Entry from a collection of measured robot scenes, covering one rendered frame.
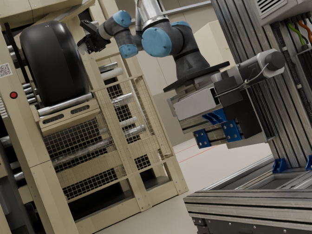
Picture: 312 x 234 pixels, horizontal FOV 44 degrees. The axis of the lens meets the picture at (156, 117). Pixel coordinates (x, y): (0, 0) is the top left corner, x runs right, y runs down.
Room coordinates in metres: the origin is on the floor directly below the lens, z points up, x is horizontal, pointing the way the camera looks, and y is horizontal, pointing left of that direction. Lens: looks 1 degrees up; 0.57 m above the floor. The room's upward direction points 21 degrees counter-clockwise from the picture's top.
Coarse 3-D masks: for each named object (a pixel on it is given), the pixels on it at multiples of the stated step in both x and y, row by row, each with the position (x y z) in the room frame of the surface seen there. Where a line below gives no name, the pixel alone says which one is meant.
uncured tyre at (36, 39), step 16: (32, 32) 2.24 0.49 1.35; (48, 32) 2.24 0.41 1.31; (64, 32) 2.26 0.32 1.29; (32, 48) 2.18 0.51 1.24; (48, 48) 2.19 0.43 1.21; (64, 48) 2.21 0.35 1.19; (32, 64) 2.19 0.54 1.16; (48, 64) 2.18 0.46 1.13; (64, 64) 2.21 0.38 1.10; (80, 64) 2.27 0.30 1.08; (48, 80) 2.20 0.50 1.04; (64, 80) 2.24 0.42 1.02; (80, 80) 2.29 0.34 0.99; (48, 96) 2.26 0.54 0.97; (64, 96) 2.30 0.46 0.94
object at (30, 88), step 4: (24, 84) 2.71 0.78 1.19; (28, 84) 2.72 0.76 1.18; (24, 88) 2.72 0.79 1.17; (28, 88) 2.71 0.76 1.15; (32, 88) 2.71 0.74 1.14; (28, 92) 2.72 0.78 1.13; (32, 92) 2.73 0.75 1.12; (28, 96) 2.71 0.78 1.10; (32, 96) 2.72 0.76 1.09; (36, 96) 2.71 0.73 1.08; (28, 100) 2.70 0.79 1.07; (32, 100) 2.71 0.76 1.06; (36, 100) 2.81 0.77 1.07; (32, 104) 2.71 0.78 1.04; (40, 108) 2.71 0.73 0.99
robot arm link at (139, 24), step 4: (136, 8) 1.70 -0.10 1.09; (136, 12) 1.71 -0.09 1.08; (136, 16) 1.71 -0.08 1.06; (136, 20) 1.72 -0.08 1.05; (140, 20) 1.70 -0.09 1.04; (136, 24) 1.72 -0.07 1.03; (140, 24) 1.71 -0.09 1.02; (136, 28) 1.73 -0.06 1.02; (140, 28) 1.71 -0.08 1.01; (136, 32) 1.73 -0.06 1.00; (140, 32) 1.72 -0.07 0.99
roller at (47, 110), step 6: (78, 96) 2.33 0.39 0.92; (84, 96) 2.33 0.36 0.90; (90, 96) 2.34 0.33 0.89; (60, 102) 2.30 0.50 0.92; (66, 102) 2.30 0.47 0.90; (72, 102) 2.31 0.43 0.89; (78, 102) 2.33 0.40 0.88; (42, 108) 2.27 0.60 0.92; (48, 108) 2.27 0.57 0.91; (54, 108) 2.28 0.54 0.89; (60, 108) 2.30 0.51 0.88; (42, 114) 2.26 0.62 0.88
